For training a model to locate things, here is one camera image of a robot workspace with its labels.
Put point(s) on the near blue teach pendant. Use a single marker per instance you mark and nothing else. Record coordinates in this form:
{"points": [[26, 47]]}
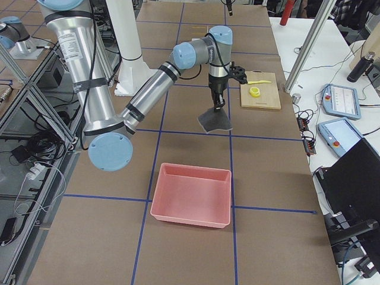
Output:
{"points": [[340, 135]]}

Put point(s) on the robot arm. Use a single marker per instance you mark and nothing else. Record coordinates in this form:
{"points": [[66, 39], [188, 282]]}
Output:
{"points": [[109, 133], [17, 40]]}

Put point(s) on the far blue teach pendant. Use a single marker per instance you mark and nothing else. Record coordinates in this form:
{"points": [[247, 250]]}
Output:
{"points": [[341, 101]]}

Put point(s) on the white support column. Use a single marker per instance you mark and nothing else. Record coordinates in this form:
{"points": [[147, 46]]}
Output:
{"points": [[124, 25]]}

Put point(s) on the grey cleaning cloth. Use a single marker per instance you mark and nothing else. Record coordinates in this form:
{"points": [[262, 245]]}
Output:
{"points": [[213, 120]]}

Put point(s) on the bamboo cutting board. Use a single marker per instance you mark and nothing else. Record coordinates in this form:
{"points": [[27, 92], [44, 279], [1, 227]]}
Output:
{"points": [[269, 98]]}

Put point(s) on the black laptop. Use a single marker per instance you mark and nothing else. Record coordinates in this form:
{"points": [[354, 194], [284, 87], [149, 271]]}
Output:
{"points": [[351, 185]]}

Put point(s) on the black water bottle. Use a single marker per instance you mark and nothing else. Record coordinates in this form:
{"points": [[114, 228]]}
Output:
{"points": [[364, 63]]}

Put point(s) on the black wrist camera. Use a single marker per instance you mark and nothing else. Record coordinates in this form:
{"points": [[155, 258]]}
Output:
{"points": [[238, 73]]}

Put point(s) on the aluminium frame post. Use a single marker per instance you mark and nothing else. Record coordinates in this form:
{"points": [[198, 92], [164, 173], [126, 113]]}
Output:
{"points": [[317, 26]]}

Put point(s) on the blue teach pendant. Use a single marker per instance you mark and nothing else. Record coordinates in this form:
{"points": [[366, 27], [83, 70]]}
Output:
{"points": [[341, 101], [340, 135]]}

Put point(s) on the yellow lemon slices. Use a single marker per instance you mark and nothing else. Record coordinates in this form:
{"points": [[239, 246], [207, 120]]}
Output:
{"points": [[254, 92]]}

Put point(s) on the pink plastic bin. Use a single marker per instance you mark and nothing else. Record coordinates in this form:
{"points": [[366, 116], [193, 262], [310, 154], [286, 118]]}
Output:
{"points": [[194, 195]]}

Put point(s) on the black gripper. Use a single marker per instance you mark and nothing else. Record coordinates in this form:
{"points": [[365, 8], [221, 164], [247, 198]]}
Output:
{"points": [[217, 85]]}

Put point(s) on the yellow plastic knife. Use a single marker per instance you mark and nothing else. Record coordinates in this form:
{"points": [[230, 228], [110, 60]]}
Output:
{"points": [[259, 82]]}

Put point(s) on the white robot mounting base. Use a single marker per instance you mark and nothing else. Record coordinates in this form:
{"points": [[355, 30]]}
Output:
{"points": [[132, 75]]}

